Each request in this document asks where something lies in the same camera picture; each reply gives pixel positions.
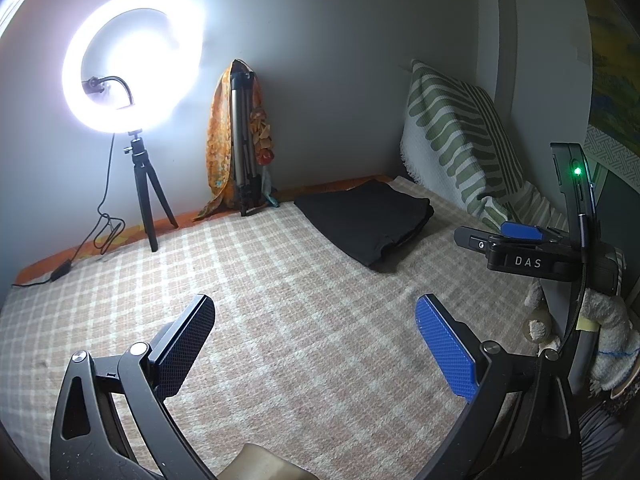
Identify checked beige bed cover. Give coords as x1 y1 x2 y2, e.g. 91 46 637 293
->
1 195 535 479

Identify orange wooden bed edge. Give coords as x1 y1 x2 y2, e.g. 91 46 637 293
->
13 173 396 286

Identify orange patterned scarf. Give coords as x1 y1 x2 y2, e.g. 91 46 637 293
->
194 58 274 221

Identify bright ring light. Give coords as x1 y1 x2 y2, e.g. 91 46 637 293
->
61 0 206 133

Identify black pants yellow stripes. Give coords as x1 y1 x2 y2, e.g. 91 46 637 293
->
294 180 434 268

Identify green striped white pillow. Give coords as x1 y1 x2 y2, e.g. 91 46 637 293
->
400 60 568 232

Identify folded silver tripod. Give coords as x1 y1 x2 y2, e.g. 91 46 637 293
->
230 70 262 217

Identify black power cable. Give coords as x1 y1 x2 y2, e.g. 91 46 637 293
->
10 131 126 290

